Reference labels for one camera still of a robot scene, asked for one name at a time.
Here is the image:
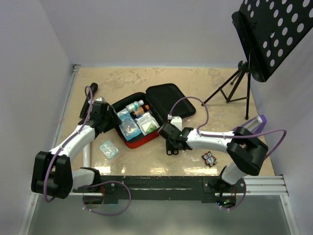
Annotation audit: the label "blue mask package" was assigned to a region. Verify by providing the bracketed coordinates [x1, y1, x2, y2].
[117, 108, 142, 141]

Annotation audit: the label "green wind oil box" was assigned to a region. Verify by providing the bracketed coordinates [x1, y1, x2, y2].
[146, 123, 159, 134]

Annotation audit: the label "white medicine bottle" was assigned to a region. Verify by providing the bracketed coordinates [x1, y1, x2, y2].
[126, 100, 144, 113]

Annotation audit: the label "aluminium left rail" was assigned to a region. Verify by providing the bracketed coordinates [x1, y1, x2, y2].
[51, 64, 81, 149]

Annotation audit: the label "black music stand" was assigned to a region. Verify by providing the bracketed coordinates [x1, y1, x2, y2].
[203, 0, 313, 106]

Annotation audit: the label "zip bag with wipes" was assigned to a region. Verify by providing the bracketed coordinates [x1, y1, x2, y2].
[182, 117, 190, 122]

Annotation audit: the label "red medicine kit case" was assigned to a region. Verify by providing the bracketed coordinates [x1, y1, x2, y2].
[112, 83, 185, 149]

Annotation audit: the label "black microphone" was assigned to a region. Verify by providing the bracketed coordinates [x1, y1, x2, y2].
[79, 83, 98, 118]

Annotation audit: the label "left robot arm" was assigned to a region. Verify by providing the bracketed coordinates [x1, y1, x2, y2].
[31, 97, 120, 199]

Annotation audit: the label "brown owl toy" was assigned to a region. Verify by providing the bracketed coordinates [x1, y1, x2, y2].
[201, 151, 217, 167]

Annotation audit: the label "bandage plasters bag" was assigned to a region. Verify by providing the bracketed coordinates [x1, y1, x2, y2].
[99, 141, 120, 159]

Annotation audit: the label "purple box device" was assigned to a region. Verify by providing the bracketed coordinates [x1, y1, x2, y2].
[240, 115, 267, 135]

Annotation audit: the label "aluminium front rail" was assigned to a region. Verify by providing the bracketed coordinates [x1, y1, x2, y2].
[31, 175, 291, 196]

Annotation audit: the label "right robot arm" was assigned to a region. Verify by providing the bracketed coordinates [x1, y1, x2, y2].
[158, 122, 268, 192]

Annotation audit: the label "aluminium rail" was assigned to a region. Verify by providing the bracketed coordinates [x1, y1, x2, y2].
[51, 64, 81, 149]
[31, 175, 291, 196]

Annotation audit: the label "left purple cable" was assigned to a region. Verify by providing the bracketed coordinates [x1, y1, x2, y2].
[44, 85, 132, 216]

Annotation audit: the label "amber bottle orange cap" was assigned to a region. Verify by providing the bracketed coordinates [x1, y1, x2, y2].
[130, 105, 150, 118]

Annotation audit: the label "white gauze pad packet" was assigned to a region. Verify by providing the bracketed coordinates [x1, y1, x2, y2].
[135, 112, 159, 135]

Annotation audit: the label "black handled scissors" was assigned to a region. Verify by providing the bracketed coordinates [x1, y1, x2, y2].
[166, 144, 179, 156]

